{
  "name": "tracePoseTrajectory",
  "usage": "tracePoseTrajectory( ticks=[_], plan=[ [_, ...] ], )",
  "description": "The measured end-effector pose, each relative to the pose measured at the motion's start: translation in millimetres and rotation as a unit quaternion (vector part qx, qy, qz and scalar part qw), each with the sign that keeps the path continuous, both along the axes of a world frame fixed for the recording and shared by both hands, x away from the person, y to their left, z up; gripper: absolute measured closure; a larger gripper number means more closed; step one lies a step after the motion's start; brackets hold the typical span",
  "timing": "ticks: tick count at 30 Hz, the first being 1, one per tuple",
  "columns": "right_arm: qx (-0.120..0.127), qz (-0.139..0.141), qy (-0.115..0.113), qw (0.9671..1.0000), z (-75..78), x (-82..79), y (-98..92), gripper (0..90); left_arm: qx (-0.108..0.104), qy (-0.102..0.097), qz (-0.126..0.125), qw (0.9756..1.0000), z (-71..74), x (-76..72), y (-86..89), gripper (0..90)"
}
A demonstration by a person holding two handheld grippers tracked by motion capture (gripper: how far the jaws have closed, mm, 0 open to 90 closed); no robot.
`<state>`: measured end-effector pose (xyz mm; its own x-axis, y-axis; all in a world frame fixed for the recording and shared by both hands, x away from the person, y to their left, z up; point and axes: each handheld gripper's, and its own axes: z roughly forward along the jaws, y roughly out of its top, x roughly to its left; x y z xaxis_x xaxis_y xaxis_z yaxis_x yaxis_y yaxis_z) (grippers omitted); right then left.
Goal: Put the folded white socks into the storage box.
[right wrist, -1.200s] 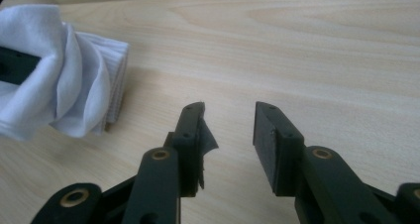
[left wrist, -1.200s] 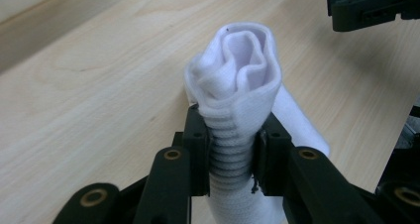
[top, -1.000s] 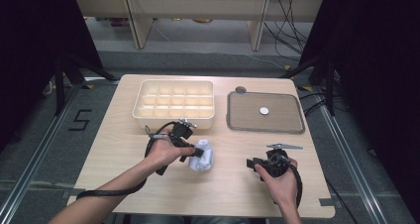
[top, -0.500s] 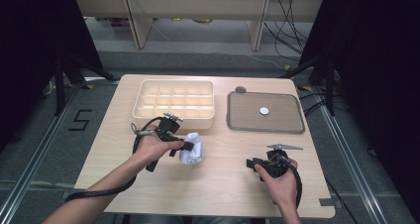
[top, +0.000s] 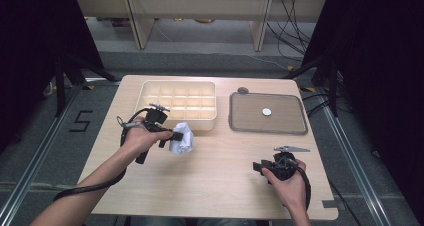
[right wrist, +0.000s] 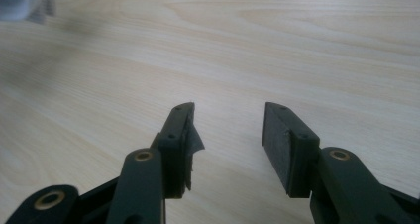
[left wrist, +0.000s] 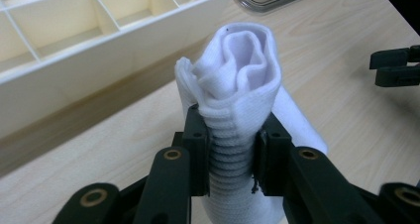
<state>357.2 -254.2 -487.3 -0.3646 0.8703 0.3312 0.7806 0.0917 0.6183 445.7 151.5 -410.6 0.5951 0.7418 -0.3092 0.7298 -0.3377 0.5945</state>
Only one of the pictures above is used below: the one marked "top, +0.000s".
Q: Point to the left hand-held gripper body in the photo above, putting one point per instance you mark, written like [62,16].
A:
[156,117]

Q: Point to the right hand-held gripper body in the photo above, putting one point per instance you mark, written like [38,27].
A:
[283,167]

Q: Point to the white cloth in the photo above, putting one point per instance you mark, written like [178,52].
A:
[182,142]

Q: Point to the cream divided storage box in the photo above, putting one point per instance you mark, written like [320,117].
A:
[180,101]

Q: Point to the person's left hand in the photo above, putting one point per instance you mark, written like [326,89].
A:
[143,137]

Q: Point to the person's right hand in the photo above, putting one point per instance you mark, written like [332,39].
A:
[290,191]

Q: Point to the grey transparent box lid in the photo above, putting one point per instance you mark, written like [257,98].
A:
[266,122]

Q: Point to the grey tape strip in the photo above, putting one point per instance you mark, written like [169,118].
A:
[330,204]

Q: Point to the black tape floor mark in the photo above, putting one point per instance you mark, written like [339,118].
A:
[81,121]

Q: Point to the small dark round object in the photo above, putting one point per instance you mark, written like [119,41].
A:
[243,90]

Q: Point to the black tripod stand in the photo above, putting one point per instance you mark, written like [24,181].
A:
[70,76]
[328,79]

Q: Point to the light wooden shelf unit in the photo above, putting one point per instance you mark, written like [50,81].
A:
[200,6]

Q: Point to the black curtain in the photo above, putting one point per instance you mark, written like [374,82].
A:
[383,69]
[36,52]

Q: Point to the metal floor rail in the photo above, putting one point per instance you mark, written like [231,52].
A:
[353,166]
[36,159]

